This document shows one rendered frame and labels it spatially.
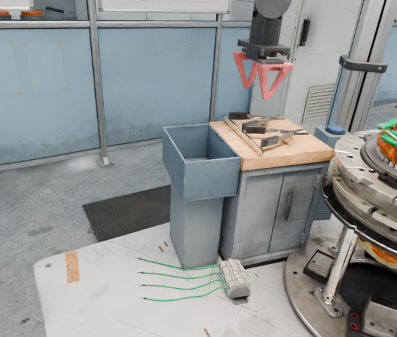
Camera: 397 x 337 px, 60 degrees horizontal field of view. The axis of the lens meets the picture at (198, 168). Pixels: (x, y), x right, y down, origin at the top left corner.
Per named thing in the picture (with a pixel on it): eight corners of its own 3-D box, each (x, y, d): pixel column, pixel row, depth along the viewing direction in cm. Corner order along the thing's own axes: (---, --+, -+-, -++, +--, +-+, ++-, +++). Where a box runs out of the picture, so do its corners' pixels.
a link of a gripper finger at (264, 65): (256, 103, 65) (264, 53, 60) (240, 93, 71) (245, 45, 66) (286, 101, 67) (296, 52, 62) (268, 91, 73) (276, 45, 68)
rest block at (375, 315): (361, 313, 63) (370, 293, 61) (395, 325, 61) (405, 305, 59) (361, 332, 60) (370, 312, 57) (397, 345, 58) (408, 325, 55)
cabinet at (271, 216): (229, 273, 75) (243, 170, 63) (201, 222, 91) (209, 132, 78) (304, 257, 81) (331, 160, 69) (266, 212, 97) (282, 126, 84)
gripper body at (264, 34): (260, 58, 62) (266, 14, 58) (235, 48, 70) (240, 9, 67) (290, 58, 64) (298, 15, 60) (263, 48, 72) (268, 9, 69)
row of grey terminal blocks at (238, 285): (252, 302, 69) (255, 287, 67) (229, 305, 68) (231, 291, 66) (236, 266, 77) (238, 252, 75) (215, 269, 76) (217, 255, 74)
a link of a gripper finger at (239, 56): (243, 95, 69) (249, 47, 65) (228, 85, 75) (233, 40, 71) (272, 93, 72) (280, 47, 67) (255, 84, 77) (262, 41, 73)
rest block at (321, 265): (334, 264, 75) (337, 257, 74) (326, 278, 71) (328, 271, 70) (316, 255, 77) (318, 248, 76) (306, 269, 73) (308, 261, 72)
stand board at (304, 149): (242, 171, 63) (244, 160, 61) (207, 132, 78) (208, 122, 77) (332, 160, 69) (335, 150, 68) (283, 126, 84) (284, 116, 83)
